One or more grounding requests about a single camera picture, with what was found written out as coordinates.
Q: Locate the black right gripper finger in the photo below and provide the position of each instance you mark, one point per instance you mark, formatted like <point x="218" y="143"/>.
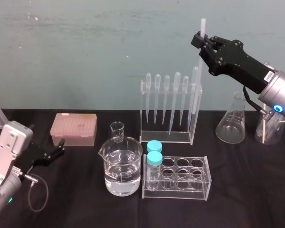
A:
<point x="216" y="40"/>
<point x="198" y="40"/>

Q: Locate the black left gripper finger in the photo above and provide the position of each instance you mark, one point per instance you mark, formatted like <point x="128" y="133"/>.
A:
<point x="54" y="156"/>
<point x="58" y="147"/>

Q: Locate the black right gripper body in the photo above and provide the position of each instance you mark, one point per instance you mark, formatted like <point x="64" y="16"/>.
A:
<point x="237" y="61"/>

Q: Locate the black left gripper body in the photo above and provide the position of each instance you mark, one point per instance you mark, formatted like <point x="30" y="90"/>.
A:
<point x="35" y="155"/>

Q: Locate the clear white stirring rod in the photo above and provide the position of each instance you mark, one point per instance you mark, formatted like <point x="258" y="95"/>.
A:
<point x="202" y="27"/>

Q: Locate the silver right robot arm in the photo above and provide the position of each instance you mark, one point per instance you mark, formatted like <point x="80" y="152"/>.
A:
<point x="279" y="92"/>

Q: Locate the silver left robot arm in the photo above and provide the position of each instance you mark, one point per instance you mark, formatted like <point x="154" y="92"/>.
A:
<point x="7" y="152"/>

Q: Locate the pink pipette tip box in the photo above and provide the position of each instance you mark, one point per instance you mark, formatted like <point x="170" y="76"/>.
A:
<point x="73" y="129"/>

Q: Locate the small empty glass beaker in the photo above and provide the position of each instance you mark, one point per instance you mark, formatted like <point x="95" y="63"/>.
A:
<point x="117" y="131"/>

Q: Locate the conical glass flask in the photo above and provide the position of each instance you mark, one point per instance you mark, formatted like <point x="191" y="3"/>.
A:
<point x="231" y="128"/>

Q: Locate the large glass beaker with water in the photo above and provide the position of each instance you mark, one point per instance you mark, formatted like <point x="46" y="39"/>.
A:
<point x="121" y="171"/>

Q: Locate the thin pale stick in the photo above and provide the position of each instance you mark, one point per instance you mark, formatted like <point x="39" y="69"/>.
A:
<point x="264" y="126"/>

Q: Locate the clear tube with teal cap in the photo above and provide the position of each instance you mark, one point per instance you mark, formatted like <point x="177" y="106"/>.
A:
<point x="154" y="164"/>
<point x="154" y="145"/>

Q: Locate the clear acrylic pipette stand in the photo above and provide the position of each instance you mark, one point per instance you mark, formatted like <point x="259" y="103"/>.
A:
<point x="166" y="136"/>

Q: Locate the clear acrylic tube rack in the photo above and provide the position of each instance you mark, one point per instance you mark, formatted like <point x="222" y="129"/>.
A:
<point x="180" y="187"/>

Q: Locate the black table cloth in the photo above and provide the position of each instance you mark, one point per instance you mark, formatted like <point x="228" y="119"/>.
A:
<point x="228" y="209"/>

